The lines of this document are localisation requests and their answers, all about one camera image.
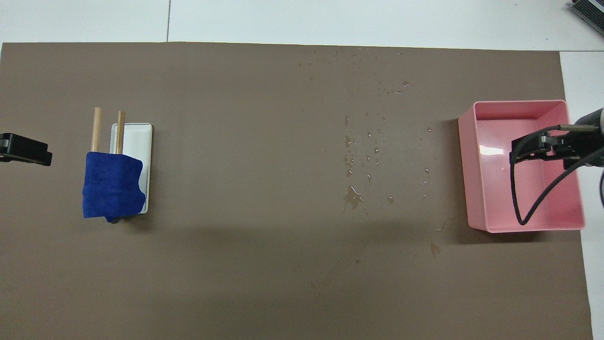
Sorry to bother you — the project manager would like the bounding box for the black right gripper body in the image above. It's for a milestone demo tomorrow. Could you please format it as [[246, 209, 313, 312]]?
[[547, 132, 590, 170]]

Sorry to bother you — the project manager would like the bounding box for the blue towel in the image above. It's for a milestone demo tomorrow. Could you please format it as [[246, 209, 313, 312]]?
[[83, 151, 146, 223]]

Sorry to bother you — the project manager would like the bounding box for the water puddle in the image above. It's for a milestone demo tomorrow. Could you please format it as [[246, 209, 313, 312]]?
[[343, 185, 369, 217]]

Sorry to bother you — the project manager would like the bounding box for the pink plastic bin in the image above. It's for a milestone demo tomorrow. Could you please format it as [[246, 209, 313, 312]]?
[[458, 100, 586, 234]]

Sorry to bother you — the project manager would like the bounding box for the long wooden rod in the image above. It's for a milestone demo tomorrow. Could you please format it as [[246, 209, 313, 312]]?
[[91, 107, 102, 153], [116, 111, 126, 155]]

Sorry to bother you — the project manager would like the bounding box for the white rectangular tray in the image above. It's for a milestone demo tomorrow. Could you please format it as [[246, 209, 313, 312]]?
[[109, 123, 153, 214]]

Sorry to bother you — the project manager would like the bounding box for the grey ribbed device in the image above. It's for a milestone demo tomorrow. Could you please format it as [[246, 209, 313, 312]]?
[[570, 0, 604, 31]]

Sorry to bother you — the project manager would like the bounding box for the brown table mat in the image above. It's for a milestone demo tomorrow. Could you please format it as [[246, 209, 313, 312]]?
[[0, 42, 594, 340]]

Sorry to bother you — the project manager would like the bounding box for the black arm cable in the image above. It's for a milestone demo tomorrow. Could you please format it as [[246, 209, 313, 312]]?
[[511, 124, 604, 226]]

